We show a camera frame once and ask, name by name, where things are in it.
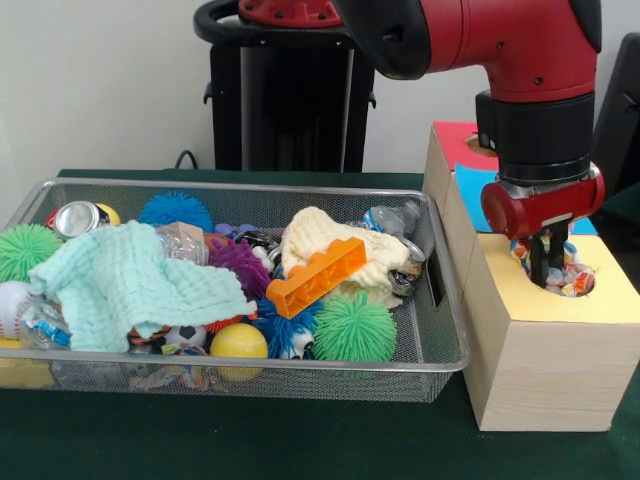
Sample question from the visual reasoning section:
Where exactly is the shallow mesh bin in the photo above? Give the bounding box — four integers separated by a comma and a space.
0, 177, 471, 404

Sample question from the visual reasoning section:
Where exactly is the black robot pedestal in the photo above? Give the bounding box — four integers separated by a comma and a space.
192, 0, 377, 174

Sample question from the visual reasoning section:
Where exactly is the blue spiky rubber ball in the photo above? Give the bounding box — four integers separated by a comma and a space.
138, 190, 215, 234

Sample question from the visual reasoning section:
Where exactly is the blue furry toy with eyes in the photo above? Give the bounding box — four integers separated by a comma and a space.
252, 297, 324, 361

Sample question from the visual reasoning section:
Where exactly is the mint green cloth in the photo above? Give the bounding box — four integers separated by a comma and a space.
28, 219, 259, 354

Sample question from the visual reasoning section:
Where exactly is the black cable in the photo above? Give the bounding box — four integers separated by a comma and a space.
173, 148, 200, 171

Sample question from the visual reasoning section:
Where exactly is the orange plastic block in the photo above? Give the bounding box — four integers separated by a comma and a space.
265, 237, 368, 320

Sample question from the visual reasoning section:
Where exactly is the purple spiky rubber ball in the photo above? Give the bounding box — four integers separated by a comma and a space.
207, 238, 274, 301

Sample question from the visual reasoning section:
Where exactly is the cream knitted cloth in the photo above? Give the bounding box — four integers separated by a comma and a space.
279, 205, 426, 309

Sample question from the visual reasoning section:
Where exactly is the crushed silver drink can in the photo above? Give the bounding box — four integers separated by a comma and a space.
52, 199, 114, 240

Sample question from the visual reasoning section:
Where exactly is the dark green table cloth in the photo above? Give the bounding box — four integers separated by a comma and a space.
602, 182, 640, 219
0, 168, 640, 480

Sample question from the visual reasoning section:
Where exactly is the white cloth with coloured shapes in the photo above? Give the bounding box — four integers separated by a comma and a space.
508, 238, 596, 299

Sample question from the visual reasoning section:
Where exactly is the smooth yellow ball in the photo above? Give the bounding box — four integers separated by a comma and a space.
209, 322, 270, 360

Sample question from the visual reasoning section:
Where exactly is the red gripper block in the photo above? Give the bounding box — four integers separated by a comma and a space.
480, 162, 606, 290

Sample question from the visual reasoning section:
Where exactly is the green spiky rubber ball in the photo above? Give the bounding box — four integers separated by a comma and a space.
312, 290, 398, 364
0, 223, 64, 284

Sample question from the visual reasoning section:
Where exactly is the wooden box with three holes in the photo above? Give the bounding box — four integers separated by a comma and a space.
422, 120, 640, 434

